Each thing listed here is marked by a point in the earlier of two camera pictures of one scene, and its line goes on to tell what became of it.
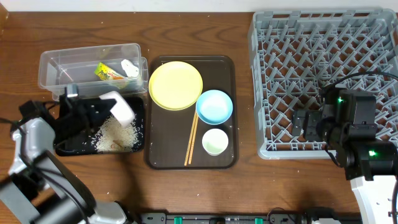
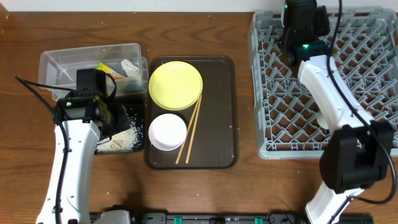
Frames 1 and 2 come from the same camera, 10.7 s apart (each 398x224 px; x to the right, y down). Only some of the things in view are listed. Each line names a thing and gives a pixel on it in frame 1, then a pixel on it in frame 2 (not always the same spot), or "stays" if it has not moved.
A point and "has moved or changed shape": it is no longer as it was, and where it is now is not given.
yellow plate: x=175 y=85 stays
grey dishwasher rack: x=295 y=54 stays
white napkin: x=131 y=70 stays
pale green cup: x=215 y=142 has moved or changed shape
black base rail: x=273 y=217 stays
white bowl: x=121 y=111 -> x=167 y=132
